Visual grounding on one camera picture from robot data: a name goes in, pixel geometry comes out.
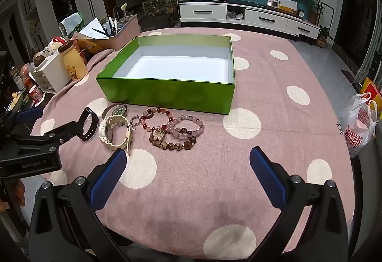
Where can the yellow and white box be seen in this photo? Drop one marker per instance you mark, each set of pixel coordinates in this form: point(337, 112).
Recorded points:
point(288, 5)

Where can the green cardboard box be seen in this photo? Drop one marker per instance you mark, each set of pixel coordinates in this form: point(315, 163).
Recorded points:
point(167, 94)

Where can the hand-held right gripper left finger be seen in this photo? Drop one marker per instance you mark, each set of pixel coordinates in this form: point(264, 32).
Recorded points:
point(110, 178)

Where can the black fitness band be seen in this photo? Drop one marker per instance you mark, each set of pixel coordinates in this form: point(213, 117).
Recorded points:
point(89, 111)

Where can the pink polka dot tablecloth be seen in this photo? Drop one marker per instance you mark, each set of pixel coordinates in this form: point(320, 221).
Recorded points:
point(268, 100)

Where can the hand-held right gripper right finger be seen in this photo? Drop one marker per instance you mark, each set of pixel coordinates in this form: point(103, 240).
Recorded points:
point(267, 178)

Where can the small floor potted plant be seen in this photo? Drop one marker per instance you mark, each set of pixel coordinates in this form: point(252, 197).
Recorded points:
point(322, 39)

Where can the pink desk organizer box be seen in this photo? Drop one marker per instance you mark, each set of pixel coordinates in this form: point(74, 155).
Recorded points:
point(125, 32)

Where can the large green potted plant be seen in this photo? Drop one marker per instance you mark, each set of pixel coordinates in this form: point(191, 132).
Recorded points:
point(158, 8)

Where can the small white device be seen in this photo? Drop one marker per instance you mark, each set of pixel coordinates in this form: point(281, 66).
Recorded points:
point(273, 3)

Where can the person's left hand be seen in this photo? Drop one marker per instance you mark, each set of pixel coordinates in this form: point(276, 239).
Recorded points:
point(19, 191)

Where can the green and white pouch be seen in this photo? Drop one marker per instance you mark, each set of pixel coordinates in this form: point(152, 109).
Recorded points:
point(70, 23)

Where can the potted plant in brown pot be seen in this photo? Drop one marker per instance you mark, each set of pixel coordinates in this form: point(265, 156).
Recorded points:
point(314, 15)

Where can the white printed plastic bag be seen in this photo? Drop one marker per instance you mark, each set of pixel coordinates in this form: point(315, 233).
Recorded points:
point(356, 127)

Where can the red and yellow box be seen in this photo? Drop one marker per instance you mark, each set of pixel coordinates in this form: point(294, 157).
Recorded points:
point(371, 91)

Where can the dark glass bottle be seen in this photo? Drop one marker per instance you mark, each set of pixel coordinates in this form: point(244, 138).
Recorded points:
point(16, 78)

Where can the black alarm clock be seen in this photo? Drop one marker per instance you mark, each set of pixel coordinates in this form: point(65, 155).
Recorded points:
point(300, 13)

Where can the white wrist watch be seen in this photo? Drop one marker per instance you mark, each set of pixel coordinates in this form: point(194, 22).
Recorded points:
point(106, 142)

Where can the orange snack packet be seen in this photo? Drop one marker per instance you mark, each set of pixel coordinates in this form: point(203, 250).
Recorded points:
point(88, 45)

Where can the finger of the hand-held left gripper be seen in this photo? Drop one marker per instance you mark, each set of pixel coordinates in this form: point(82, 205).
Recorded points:
point(59, 133)
point(29, 115)

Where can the yellow bear bottle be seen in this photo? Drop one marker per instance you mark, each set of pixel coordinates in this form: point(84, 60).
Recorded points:
point(73, 65)

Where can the white paper sheets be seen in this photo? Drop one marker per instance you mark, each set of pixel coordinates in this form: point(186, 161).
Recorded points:
point(92, 29)

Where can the white television cabinet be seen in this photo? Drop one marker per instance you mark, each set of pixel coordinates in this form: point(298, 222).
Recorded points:
point(262, 18)

